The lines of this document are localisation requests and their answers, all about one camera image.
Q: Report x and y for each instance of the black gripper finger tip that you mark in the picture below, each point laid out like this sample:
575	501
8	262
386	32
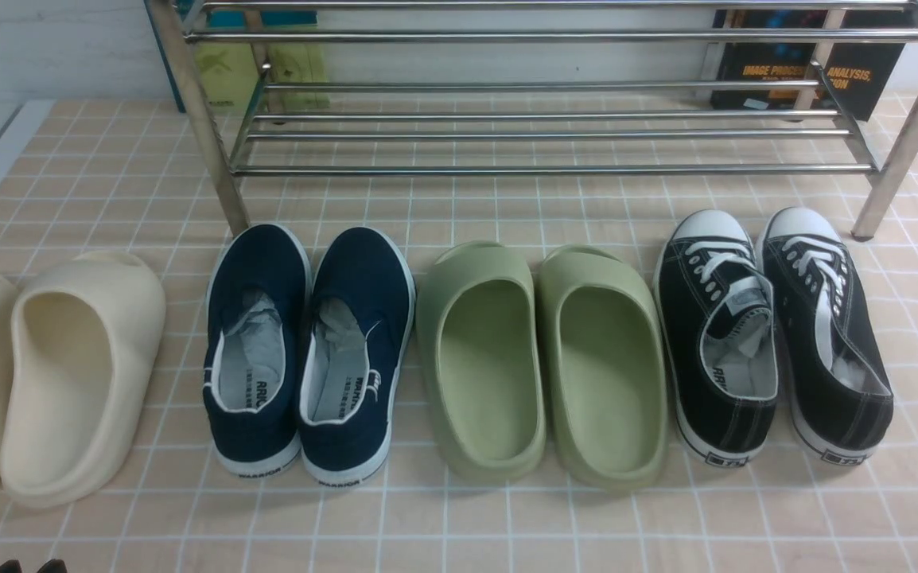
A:
53	566
11	567

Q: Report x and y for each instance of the black lace-up sneaker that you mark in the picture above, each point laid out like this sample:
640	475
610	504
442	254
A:
717	316
840	398

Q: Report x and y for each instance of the navy canvas shoe left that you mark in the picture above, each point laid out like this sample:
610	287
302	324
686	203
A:
256	304

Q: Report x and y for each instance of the navy canvas shoe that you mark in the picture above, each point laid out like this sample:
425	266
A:
361	314
256	304

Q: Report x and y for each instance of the navy canvas shoe right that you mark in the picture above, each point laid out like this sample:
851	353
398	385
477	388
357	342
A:
361	314

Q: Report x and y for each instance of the metal shoe rack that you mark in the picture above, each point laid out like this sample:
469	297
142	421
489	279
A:
817	114

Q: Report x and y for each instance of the cream foam slipper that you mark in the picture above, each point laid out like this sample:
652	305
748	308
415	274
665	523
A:
85	335

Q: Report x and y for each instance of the green foam slipper left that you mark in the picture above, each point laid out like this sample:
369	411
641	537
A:
475	320

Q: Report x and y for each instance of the green foam slipper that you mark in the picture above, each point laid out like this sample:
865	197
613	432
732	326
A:
475	320
604	368

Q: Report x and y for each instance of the teal yellow box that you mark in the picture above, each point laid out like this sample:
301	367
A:
229	72

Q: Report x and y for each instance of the green foam slipper right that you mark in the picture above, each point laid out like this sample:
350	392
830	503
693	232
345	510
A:
604	368

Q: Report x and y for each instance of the black book orange text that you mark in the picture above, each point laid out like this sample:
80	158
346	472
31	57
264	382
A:
857	72

